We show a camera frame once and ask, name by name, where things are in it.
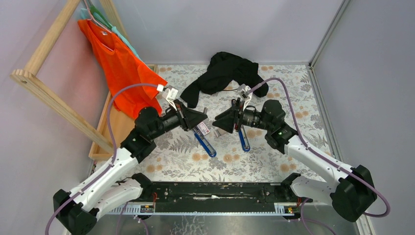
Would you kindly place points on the orange t-shirt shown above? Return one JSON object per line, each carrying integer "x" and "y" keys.
{"x": 122, "y": 68}

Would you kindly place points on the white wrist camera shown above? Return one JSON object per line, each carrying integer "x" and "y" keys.
{"x": 169, "y": 94}
{"x": 245, "y": 94}

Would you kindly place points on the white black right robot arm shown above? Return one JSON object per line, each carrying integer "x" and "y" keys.
{"x": 349, "y": 190}

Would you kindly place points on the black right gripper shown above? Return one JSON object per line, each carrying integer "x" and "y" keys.
{"x": 227, "y": 123}

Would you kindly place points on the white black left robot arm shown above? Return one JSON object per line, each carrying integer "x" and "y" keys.
{"x": 77, "y": 209}

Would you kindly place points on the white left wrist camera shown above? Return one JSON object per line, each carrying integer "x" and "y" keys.
{"x": 169, "y": 94}

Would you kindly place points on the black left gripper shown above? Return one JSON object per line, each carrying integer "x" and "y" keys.
{"x": 187, "y": 118}

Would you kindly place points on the black crumpled garment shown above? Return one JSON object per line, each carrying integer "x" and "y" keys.
{"x": 224, "y": 68}

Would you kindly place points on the pink clothes hanger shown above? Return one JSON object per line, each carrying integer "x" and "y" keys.
{"x": 97, "y": 22}

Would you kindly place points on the blue stapler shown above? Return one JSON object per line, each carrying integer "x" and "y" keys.
{"x": 204, "y": 142}
{"x": 244, "y": 139}

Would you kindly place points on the wooden tray base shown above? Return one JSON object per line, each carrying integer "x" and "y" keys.
{"x": 121, "y": 126}

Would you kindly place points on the teal hanging garment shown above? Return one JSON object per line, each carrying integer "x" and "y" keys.
{"x": 120, "y": 32}

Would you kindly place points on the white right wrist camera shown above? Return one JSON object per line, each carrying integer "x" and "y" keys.
{"x": 245, "y": 94}

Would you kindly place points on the staple tray with staples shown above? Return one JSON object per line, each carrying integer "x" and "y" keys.
{"x": 219, "y": 132}

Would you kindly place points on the wooden clothes rack frame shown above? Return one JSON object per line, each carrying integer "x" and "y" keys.
{"x": 64, "y": 75}

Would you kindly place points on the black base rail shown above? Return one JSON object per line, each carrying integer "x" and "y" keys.
{"x": 220, "y": 198}

